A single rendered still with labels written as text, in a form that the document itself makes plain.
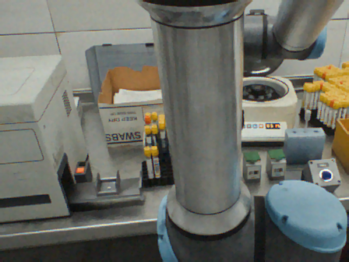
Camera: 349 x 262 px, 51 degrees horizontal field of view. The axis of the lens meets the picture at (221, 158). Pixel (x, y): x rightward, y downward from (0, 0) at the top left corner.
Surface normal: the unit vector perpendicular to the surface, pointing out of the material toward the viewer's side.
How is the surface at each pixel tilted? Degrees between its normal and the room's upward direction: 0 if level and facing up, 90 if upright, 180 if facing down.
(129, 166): 0
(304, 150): 90
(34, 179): 90
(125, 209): 0
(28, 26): 90
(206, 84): 97
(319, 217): 7
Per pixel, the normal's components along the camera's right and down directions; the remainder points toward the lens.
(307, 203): 0.12, -0.83
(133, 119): 0.12, 0.56
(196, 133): -0.11, 0.66
